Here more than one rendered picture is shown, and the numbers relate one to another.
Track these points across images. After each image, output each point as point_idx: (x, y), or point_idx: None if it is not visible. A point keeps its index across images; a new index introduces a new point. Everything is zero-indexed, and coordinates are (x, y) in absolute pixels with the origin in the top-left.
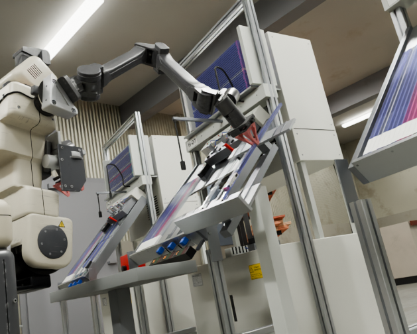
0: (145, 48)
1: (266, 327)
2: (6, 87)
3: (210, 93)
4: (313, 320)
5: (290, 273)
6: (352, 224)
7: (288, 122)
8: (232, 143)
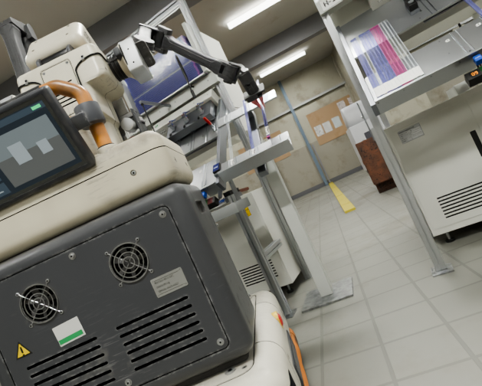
0: (150, 28)
1: (273, 244)
2: (82, 48)
3: (237, 65)
4: (283, 237)
5: (266, 208)
6: None
7: (270, 93)
8: (199, 119)
